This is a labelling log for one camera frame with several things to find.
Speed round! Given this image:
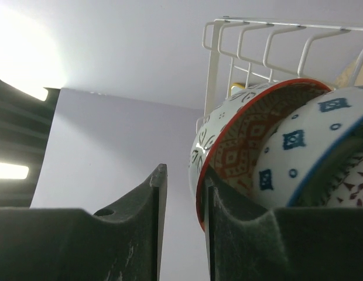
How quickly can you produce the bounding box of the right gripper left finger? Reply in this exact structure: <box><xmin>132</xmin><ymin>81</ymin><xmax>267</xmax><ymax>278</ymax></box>
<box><xmin>0</xmin><ymin>164</ymin><xmax>167</xmax><ymax>280</ymax></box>

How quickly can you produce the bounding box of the light blue patterned bowl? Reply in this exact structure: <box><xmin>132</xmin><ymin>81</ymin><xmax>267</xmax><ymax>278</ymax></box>
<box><xmin>251</xmin><ymin>85</ymin><xmax>363</xmax><ymax>209</ymax></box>

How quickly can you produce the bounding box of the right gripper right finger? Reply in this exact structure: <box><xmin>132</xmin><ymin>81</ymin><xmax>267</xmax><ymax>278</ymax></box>
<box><xmin>203</xmin><ymin>169</ymin><xmax>363</xmax><ymax>280</ymax></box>

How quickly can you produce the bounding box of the white wire dish rack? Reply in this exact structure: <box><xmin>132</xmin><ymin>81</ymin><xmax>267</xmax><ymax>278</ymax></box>
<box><xmin>202</xmin><ymin>16</ymin><xmax>363</xmax><ymax>115</ymax></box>

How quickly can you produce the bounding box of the red patterned bowl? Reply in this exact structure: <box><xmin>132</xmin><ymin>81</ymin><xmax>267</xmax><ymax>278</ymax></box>
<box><xmin>189</xmin><ymin>78</ymin><xmax>331</xmax><ymax>227</ymax></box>

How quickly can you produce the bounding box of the white bowl with maroon pattern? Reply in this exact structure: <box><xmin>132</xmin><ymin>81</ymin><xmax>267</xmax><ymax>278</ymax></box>
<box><xmin>326</xmin><ymin>161</ymin><xmax>363</xmax><ymax>208</ymax></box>

